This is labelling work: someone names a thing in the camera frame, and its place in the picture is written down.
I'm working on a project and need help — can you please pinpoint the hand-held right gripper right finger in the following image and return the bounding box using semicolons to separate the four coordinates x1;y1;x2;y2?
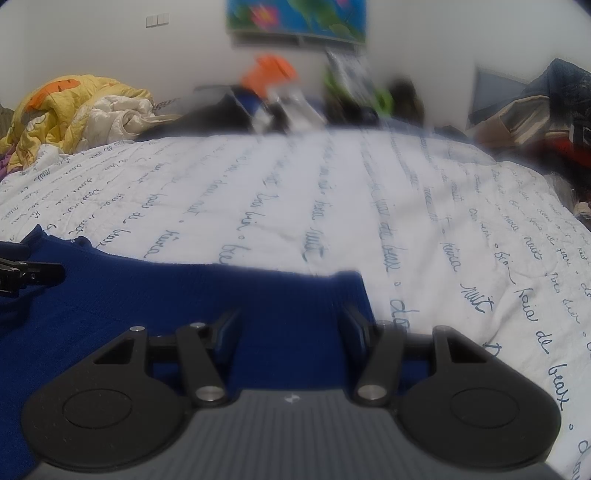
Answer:
339;305;485;404

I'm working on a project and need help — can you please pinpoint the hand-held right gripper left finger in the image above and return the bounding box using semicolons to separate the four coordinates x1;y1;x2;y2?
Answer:
97;310;241;408

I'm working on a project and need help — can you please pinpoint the blue knitted sweater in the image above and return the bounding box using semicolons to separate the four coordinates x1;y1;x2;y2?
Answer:
0;224;385;480

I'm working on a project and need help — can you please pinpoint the black clothes pile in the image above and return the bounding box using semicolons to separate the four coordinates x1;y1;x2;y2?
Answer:
139;91;260;140

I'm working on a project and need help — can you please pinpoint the purple cloth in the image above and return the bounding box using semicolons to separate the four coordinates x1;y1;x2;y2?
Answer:
0;151;20;182

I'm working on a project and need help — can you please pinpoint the white script-printed bed cover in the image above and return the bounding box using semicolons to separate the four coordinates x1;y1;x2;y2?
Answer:
0;128;591;480

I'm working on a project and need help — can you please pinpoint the yellow cartoon quilt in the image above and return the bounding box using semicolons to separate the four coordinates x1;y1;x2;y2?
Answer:
0;75;157;172

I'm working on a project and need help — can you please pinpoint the white crumpled plastic bag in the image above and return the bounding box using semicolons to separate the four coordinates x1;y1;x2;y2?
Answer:
267;87;325;131

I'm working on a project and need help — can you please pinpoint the green plastic basket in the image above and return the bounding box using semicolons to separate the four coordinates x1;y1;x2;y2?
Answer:
323;69;394;117

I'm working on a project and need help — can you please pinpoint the dark olive bag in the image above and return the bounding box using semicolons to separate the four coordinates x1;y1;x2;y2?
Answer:
385;78;426;126

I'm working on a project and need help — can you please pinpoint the beige cloth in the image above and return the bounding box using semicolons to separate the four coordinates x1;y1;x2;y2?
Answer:
475;99;556;158

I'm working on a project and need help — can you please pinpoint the grey floral pillow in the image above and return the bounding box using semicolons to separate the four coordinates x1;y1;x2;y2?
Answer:
325;48;371;89

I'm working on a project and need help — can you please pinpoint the orange plastic bag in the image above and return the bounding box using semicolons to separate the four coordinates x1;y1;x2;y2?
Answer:
241;54;299;94

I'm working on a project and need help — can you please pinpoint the grey framed board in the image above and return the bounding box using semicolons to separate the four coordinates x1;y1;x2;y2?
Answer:
466;66;533;136

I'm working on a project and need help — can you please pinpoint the red cloth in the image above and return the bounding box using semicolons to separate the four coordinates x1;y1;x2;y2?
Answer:
549;133;591;158

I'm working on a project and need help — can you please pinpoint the lotus flower painting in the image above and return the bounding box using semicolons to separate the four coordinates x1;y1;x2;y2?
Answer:
226;0;368;44

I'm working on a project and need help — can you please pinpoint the dark blue jacket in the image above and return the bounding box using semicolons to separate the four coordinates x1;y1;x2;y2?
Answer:
526;58;591;154

